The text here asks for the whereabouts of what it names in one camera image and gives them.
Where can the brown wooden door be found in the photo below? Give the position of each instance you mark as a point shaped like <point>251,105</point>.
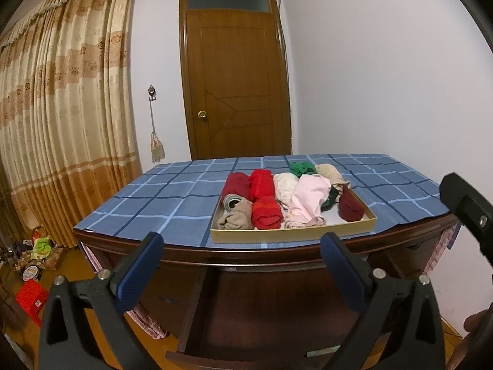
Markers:
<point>235,84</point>

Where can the blue plaid tablecloth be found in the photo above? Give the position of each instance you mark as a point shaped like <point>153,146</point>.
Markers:
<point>154,200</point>

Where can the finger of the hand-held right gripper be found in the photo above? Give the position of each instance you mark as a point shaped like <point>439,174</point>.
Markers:
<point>468,208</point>

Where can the round tin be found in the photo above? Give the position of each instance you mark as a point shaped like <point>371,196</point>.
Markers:
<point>31,273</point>

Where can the bright green cloth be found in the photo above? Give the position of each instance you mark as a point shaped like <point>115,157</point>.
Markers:
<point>43,246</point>

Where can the shallow cardboard tray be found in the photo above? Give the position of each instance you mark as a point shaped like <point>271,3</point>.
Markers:
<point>289,236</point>

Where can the person's right hand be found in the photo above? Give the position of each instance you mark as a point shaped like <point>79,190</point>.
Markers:
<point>479,323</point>

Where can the bright red sock roll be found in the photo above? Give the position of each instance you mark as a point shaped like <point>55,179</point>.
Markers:
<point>265,214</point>

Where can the metal wall hook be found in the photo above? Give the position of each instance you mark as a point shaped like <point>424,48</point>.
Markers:
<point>152,92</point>

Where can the maroon underwear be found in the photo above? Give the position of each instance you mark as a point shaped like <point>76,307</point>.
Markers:
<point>350,204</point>

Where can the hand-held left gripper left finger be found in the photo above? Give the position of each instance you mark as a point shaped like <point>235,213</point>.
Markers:
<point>139,273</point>

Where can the pale green flat packet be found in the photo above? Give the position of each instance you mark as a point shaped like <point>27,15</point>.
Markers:
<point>321,352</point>

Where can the beige sock roll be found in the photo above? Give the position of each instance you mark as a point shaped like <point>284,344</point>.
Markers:
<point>331,173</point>

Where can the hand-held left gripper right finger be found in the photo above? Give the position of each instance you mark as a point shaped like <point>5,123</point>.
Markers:
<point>344,273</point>

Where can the cream white sock roll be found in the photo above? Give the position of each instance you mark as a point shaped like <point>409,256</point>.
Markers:
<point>285,187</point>

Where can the green black sock bundle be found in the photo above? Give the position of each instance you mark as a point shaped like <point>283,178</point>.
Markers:
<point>302,168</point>

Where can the dark red sock roll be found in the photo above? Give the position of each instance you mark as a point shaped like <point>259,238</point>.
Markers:
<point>237,187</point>

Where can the brass door knob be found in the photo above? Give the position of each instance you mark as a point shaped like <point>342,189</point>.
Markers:
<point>202,115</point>

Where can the red box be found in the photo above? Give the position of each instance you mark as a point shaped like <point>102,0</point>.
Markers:
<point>30,302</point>

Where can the beige patterned curtain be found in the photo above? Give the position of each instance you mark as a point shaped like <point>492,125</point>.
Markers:
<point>57,123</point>

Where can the tasselled curtain tieback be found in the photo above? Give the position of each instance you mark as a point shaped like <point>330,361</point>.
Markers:
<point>157,146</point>

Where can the dark wooden desk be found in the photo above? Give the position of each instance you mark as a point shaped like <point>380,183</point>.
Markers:
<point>173,289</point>

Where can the plain red underwear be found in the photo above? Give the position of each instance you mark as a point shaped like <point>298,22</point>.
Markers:
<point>262,183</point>

